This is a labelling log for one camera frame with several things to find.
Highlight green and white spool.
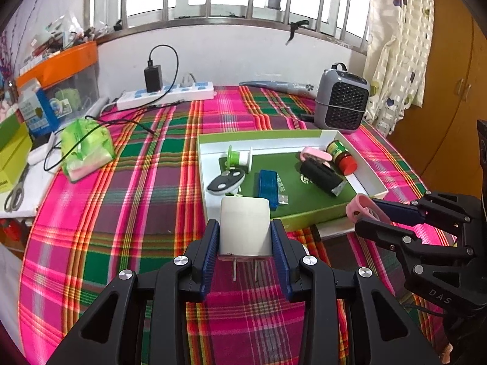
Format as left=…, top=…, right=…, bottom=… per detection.
left=224, top=145, right=255, bottom=170

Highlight red lid jar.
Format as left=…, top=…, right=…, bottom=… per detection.
left=326, top=140, right=358, bottom=176

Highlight black cylindrical device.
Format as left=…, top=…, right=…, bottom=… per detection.
left=299, top=160, right=347, bottom=198

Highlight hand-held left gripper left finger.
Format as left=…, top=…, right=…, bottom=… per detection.
left=46, top=218, right=222, bottom=365

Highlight blue usb card reader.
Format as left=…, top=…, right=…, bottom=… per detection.
left=259, top=169, right=290, bottom=210

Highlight patterned cream curtain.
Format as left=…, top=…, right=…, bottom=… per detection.
left=361, top=0, right=436, bottom=135

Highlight thin black cable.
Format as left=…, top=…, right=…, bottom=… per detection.
left=43, top=101, right=187, bottom=172

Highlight black window hook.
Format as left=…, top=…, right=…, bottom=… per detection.
left=286, top=20, right=310, bottom=45

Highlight orange lid plastic container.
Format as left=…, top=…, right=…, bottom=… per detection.
left=15, top=42, right=100, bottom=103

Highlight grey folded umbrella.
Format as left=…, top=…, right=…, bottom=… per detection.
left=240, top=79, right=319, bottom=98

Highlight grey portable heater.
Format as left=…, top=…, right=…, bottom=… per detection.
left=314, top=64, right=370, bottom=134

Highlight white power strip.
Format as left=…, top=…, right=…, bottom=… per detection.
left=116, top=81, right=217, bottom=111

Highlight white plug adapter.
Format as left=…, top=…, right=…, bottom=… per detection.
left=218, top=197, right=274, bottom=283

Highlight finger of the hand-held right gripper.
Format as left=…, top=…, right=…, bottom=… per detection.
left=371, top=191, right=486, bottom=237
left=355, top=216, right=477, bottom=271

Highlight pink bar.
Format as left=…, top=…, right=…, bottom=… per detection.
left=300, top=147, right=332, bottom=165

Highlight pink ring clip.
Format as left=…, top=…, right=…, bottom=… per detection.
left=346, top=193, right=391, bottom=224

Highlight yellow-green box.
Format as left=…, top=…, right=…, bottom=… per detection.
left=0, top=133, right=34, bottom=195

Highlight scissors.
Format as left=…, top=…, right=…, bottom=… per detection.
left=4, top=163, right=32, bottom=213

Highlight black charger cable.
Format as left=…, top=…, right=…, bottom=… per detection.
left=148, top=45, right=179, bottom=92

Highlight black round gadget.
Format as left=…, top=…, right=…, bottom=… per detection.
left=207, top=169, right=245, bottom=195

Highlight wooden cabinet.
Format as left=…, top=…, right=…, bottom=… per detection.
left=388, top=0, right=487, bottom=198

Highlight black charger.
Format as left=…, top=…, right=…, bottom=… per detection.
left=144, top=65, right=163, bottom=92

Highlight plaid tablecloth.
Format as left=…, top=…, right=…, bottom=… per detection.
left=19, top=85, right=457, bottom=365

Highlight white oval device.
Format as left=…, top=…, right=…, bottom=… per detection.
left=28, top=133, right=58, bottom=166

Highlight pile of small items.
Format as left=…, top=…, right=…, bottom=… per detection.
left=19, top=13, right=96, bottom=70

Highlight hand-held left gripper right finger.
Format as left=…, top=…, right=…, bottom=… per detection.
left=269, top=218, right=440, bottom=365

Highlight green tissue pack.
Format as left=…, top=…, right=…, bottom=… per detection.
left=60, top=119, right=117, bottom=181

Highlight green cardboard box tray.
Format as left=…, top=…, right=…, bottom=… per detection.
left=197, top=129, right=389, bottom=232

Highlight white flat case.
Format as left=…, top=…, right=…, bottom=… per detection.
left=315, top=222, right=359, bottom=242

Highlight blue and white carton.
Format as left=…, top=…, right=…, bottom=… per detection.
left=17, top=78, right=61, bottom=135

